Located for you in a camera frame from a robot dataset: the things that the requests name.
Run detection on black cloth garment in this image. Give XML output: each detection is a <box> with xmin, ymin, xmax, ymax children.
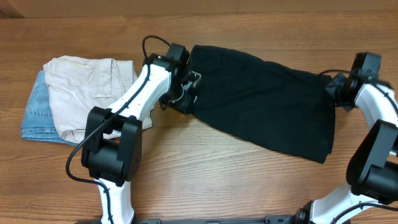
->
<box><xmin>190</xmin><ymin>45</ymin><xmax>335</xmax><ymax>164</ymax></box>

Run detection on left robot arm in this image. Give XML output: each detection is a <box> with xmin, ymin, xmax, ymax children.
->
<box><xmin>81</xmin><ymin>44</ymin><xmax>201</xmax><ymax>223</ymax></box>

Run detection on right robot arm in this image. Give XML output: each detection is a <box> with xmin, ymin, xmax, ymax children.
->
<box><xmin>286</xmin><ymin>52</ymin><xmax>397</xmax><ymax>224</ymax></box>

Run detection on beige folded trousers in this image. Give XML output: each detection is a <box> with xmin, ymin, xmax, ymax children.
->
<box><xmin>43</xmin><ymin>55</ymin><xmax>137</xmax><ymax>143</ymax></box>

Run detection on blue folded jeans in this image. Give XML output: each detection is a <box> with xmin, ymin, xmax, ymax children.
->
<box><xmin>21</xmin><ymin>70</ymin><xmax>76</xmax><ymax>146</ymax></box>

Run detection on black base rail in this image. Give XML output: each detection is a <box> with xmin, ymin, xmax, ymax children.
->
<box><xmin>131</xmin><ymin>215</ymin><xmax>295</xmax><ymax>224</ymax></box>

